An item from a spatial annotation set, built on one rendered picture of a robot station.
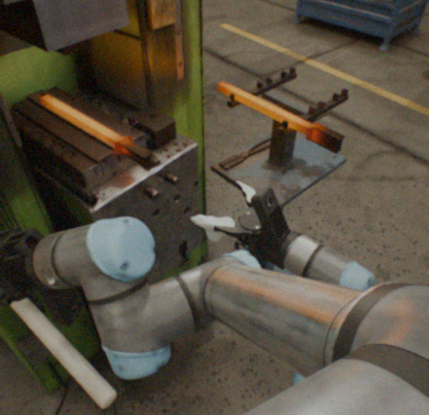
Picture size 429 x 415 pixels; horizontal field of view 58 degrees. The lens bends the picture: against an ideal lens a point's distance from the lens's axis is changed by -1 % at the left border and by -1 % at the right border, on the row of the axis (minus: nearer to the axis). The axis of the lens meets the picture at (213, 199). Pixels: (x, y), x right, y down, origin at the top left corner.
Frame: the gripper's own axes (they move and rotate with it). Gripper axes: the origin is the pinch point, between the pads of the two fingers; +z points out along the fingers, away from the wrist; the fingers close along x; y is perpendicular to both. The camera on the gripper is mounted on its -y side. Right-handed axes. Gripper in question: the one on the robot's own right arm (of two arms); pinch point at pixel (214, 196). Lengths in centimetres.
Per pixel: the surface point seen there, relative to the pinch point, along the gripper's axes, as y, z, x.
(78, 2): -34.1, 30.7, -3.7
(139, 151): -1.2, 23.2, -0.4
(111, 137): -0.8, 33.9, -0.7
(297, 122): 0.7, 2.7, 38.1
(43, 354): 65, 39, -39
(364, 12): 71, 116, 371
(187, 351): 100, 17, 3
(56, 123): 1, 53, -5
